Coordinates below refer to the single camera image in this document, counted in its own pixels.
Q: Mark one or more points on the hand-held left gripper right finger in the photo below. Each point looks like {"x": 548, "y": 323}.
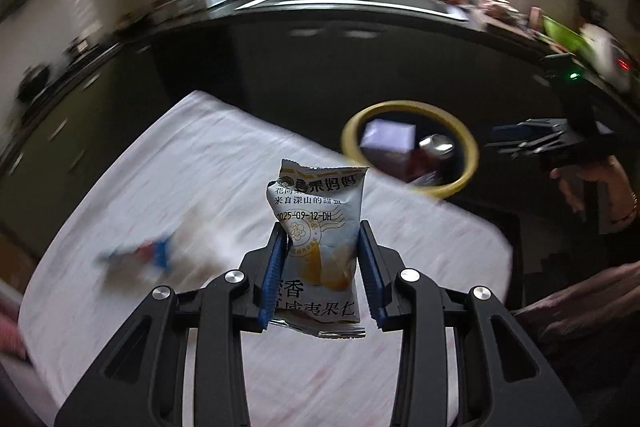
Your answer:
{"x": 372, "y": 277}

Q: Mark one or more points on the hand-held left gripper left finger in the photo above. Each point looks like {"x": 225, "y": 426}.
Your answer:
{"x": 272, "y": 277}

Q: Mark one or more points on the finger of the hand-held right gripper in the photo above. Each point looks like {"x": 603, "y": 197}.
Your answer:
{"x": 530, "y": 128}
{"x": 530, "y": 148}

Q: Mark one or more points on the yellow rimmed trash bin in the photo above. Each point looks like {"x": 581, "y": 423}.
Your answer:
{"x": 470, "y": 157}

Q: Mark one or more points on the silver snack packet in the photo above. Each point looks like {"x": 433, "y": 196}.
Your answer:
{"x": 320, "y": 207}

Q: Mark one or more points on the crushed red soda can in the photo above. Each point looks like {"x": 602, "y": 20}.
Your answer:
{"x": 434, "y": 144}

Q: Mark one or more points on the navy blue box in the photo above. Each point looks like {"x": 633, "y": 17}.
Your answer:
{"x": 387, "y": 134}

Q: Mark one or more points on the person's right forearm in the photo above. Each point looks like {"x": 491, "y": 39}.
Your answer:
{"x": 635, "y": 207}

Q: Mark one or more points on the person's right hand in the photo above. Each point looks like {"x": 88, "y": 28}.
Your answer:
{"x": 572, "y": 179}

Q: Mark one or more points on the white kitchen appliance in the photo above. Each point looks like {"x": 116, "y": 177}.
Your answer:
{"x": 607, "y": 57}

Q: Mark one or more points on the green plastic basin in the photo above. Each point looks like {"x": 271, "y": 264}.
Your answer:
{"x": 565, "y": 32}

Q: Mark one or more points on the blue wrapper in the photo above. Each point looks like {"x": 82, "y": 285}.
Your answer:
{"x": 145, "y": 252}

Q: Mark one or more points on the white floral tablecloth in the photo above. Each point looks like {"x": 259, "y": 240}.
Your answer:
{"x": 175, "y": 167}

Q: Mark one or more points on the green kitchen cabinets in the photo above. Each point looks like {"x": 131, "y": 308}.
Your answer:
{"x": 75, "y": 117}

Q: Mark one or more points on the pink cloth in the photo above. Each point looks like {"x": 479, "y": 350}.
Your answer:
{"x": 12, "y": 332}

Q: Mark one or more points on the black wok with lid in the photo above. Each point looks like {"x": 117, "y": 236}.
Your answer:
{"x": 32, "y": 84}

